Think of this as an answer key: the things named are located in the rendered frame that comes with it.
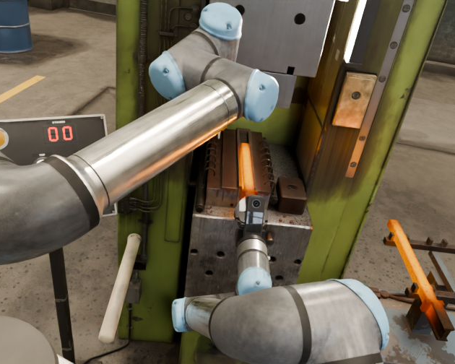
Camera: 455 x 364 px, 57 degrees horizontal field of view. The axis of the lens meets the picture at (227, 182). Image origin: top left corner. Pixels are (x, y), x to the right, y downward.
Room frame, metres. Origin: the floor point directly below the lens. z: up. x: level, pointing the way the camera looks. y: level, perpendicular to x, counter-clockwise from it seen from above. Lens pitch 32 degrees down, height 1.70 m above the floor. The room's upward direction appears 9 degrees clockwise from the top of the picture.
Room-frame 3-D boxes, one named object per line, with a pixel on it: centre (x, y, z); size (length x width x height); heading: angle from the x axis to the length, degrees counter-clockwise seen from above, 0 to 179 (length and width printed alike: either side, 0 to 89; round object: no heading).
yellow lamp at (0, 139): (0.88, 0.58, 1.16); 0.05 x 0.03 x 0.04; 95
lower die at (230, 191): (1.30, -0.02, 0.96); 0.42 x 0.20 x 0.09; 5
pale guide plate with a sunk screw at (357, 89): (1.24, -0.34, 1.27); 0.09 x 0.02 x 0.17; 95
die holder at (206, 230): (1.31, -0.08, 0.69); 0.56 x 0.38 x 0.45; 5
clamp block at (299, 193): (1.16, -0.21, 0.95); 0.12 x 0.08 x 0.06; 5
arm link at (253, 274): (0.71, -0.09, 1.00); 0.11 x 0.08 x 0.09; 5
